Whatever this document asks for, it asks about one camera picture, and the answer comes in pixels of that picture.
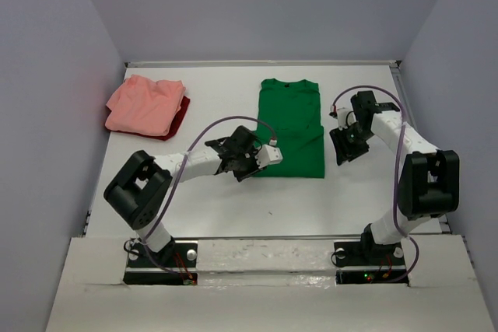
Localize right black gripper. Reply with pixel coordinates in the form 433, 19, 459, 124
329, 124, 375, 166

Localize green t shirt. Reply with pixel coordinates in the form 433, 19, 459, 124
257, 79, 325, 179

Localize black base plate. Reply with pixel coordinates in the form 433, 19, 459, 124
331, 241, 408, 285
123, 239, 198, 286

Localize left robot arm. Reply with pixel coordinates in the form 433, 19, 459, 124
103, 126, 283, 266

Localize pink folded t shirt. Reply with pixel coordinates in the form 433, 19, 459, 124
105, 75, 186, 137

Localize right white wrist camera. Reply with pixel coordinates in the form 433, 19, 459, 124
330, 106, 356, 130

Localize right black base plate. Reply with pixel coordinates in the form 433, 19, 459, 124
331, 241, 408, 285

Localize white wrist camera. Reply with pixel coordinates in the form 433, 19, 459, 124
255, 139, 283, 169
330, 106, 356, 130

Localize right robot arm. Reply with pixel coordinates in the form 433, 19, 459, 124
330, 86, 460, 267

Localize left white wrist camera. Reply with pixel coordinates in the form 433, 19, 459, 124
255, 139, 283, 169

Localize dark red folded t shirt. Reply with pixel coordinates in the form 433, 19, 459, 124
132, 96, 191, 142

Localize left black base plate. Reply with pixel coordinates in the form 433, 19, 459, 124
123, 239, 198, 286

